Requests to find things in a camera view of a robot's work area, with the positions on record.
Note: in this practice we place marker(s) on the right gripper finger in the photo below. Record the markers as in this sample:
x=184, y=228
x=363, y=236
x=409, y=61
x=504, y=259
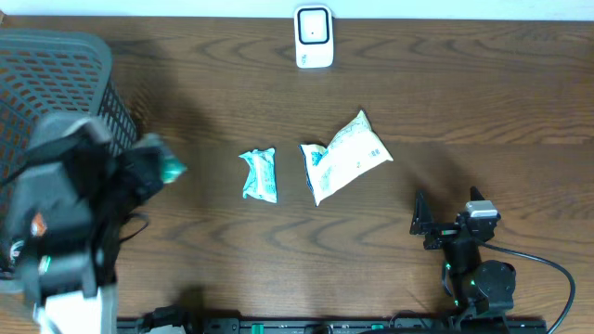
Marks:
x=422, y=219
x=475, y=194

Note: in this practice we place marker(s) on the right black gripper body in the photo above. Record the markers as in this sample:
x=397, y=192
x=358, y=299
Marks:
x=442, y=232

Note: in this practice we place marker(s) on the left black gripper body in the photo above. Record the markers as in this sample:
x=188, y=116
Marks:
x=140, y=168

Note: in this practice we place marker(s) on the small teal tissue pack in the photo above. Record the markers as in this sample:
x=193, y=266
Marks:
x=171, y=168

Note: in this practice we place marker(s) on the large white snack bag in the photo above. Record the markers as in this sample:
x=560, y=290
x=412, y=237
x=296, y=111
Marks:
x=354, y=150

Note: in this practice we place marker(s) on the orange small snack pack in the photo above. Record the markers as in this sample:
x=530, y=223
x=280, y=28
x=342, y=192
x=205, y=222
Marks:
x=38, y=225

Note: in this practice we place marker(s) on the teal white tissue pack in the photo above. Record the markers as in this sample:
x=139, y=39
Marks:
x=261, y=180

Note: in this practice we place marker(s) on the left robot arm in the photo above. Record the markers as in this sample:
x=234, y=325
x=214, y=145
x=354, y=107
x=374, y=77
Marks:
x=61, y=237

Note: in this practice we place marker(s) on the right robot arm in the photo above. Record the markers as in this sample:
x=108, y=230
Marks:
x=479, y=288

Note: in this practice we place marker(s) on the white barcode scanner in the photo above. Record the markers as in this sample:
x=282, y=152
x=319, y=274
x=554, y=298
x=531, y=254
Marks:
x=313, y=35

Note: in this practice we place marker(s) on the grey plastic shopping basket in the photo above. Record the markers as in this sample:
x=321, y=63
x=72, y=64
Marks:
x=44, y=73

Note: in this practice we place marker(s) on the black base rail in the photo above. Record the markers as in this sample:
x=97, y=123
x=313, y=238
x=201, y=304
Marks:
x=173, y=319

